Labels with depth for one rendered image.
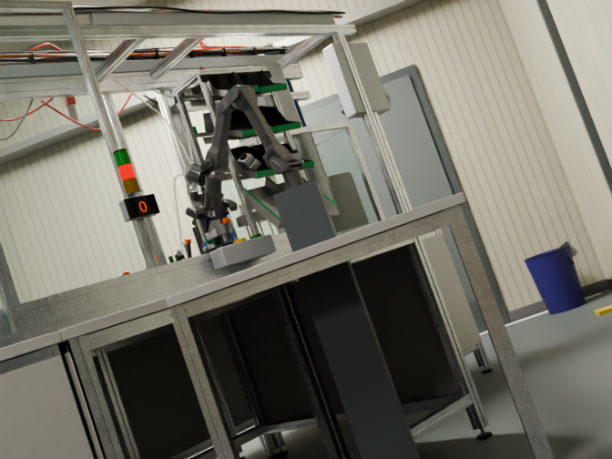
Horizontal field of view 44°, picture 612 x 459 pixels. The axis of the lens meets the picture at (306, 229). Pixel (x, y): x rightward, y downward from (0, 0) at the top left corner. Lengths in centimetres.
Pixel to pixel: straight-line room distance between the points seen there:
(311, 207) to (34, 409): 97
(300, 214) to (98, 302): 65
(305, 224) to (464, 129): 394
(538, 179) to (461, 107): 83
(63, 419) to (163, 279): 52
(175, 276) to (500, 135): 424
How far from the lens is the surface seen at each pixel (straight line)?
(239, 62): 447
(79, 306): 213
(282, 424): 382
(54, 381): 201
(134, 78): 402
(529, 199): 614
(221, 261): 233
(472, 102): 619
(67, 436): 201
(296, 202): 232
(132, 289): 221
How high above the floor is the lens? 74
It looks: 5 degrees up
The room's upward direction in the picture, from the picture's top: 19 degrees counter-clockwise
